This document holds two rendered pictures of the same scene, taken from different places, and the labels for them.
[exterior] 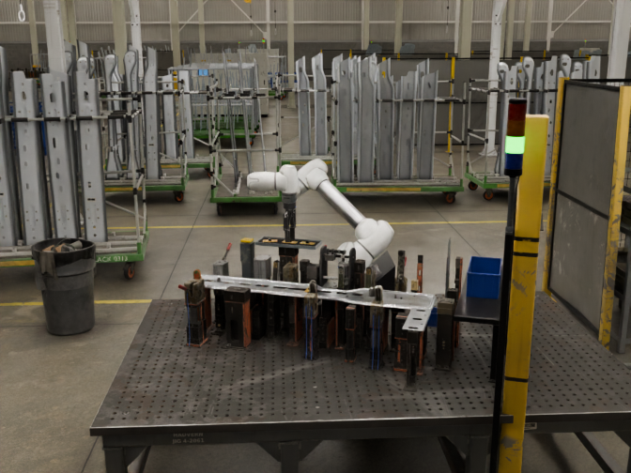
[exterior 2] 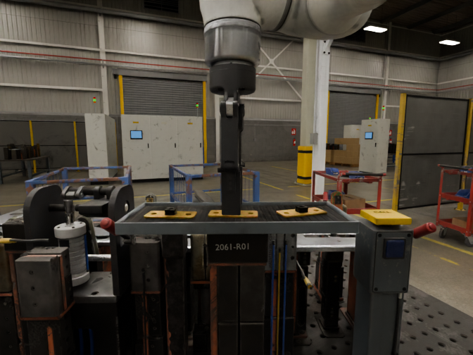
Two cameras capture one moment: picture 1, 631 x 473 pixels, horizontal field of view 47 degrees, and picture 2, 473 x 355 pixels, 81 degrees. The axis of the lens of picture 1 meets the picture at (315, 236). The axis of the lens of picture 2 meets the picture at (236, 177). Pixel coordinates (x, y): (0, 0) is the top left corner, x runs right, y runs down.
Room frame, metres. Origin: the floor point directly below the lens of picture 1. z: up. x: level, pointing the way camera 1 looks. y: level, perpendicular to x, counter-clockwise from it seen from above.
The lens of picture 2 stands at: (4.52, 0.01, 1.29)
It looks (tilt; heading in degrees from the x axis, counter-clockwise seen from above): 8 degrees down; 162
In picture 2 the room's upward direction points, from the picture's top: straight up
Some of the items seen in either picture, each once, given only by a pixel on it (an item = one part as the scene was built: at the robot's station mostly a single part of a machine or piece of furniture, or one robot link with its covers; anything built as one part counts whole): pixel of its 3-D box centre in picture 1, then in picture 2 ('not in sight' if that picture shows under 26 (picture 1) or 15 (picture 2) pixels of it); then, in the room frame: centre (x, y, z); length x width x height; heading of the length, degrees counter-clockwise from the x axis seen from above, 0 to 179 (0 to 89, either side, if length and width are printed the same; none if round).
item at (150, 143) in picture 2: not in sight; (163, 141); (-4.51, 0.47, 1.22); 2.40 x 0.54 x 2.45; 94
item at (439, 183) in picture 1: (395, 141); not in sight; (10.77, -1.19, 0.88); 1.91 x 1.00 x 1.76; 90
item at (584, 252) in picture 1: (581, 209); not in sight; (5.61, -2.12, 1.00); 1.34 x 0.14 x 2.00; 3
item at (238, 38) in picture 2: (289, 196); (232, 50); (4.08, 0.15, 1.43); 0.09 x 0.09 x 0.06
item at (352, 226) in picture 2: (288, 242); (236, 215); (4.08, 0.16, 1.16); 0.37 x 0.14 x 0.02; 74
